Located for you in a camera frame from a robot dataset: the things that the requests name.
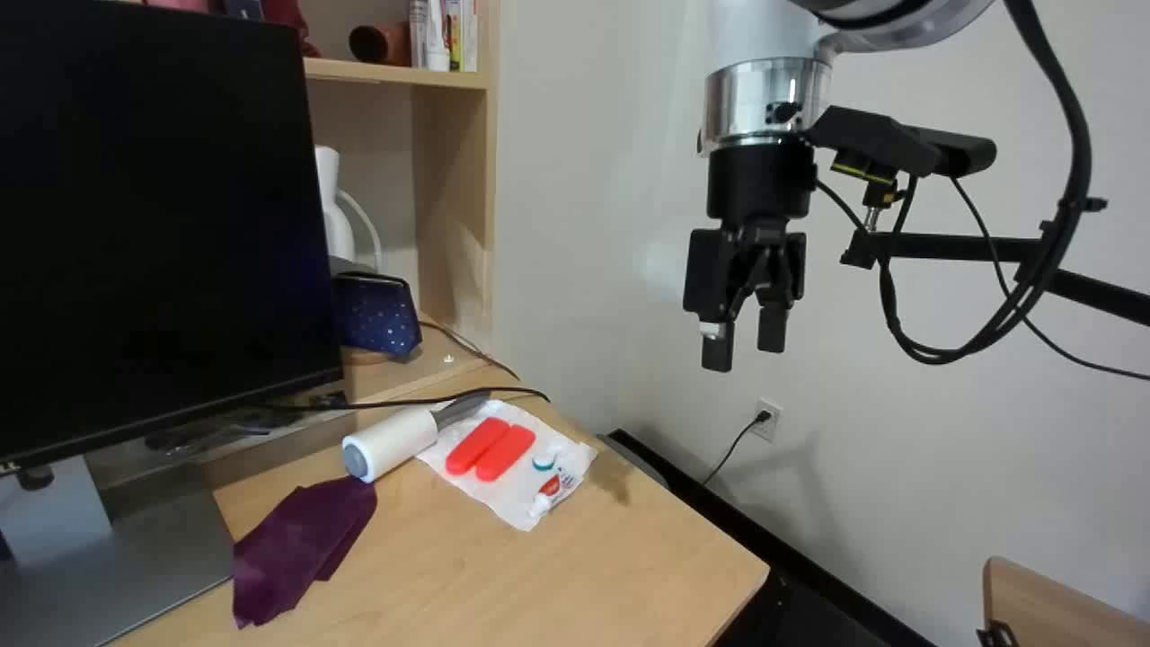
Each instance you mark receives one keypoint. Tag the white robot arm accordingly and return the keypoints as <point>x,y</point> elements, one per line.
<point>764,127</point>

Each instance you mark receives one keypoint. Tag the wooden chair corner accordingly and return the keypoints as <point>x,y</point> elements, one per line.
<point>1027,608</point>

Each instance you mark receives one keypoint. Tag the white lint roller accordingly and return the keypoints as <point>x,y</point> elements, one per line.
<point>383,448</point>

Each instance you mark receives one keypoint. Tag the dark blue starry pouch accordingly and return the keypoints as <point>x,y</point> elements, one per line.
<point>376,313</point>

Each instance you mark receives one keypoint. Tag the brown roll on shelf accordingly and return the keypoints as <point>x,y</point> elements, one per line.
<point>387,45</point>

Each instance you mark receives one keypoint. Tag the wooden bookshelf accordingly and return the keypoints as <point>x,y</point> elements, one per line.
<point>418,148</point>

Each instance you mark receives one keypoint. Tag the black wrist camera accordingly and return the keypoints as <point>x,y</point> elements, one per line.
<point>878,148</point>

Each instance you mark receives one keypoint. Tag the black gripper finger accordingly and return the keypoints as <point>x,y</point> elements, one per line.
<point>718,347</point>
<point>775,326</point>

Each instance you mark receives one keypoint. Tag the purple cloth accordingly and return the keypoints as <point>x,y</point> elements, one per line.
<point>295,545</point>

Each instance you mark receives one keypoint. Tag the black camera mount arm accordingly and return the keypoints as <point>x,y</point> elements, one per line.
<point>866,249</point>

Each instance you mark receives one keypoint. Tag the white books on shelf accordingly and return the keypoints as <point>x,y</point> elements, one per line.
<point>445,35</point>

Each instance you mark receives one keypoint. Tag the plastic package with red item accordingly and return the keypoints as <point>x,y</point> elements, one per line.
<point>513,461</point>

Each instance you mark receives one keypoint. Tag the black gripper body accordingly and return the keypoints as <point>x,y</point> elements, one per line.
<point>754,194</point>

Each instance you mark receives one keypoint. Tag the grey monitor stand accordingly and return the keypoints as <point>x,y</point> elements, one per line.
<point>88,565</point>

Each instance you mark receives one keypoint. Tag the black computer monitor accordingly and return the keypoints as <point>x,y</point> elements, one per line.
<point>159,225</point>

